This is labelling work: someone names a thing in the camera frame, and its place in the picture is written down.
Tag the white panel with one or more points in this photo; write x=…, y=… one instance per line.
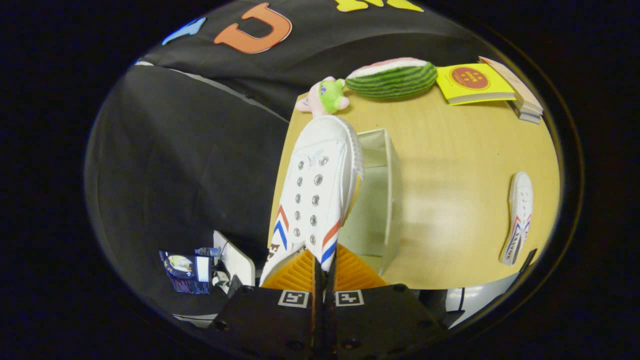
x=235, y=260

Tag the white canvas shoe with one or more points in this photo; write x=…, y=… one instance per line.
x=315, y=170
x=520, y=200

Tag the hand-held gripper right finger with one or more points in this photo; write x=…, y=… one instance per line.
x=380, y=320

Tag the pink green plush toy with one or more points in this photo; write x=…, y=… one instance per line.
x=330, y=95

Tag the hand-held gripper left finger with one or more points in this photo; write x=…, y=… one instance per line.
x=265, y=320

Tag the clear water bottle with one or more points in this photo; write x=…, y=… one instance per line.
x=207, y=251

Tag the tan book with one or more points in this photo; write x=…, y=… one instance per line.
x=515, y=85

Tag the watermelon slice plush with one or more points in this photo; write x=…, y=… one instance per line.
x=392, y=80

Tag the yellow book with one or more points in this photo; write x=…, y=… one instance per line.
x=470, y=80

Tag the cream fabric storage box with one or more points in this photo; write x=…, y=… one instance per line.
x=375, y=210

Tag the blue lit screen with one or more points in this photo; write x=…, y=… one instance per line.
x=182, y=270

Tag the black chair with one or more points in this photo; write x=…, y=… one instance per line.
x=528, y=260

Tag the grey-edged book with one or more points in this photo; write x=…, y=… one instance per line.
x=527, y=117

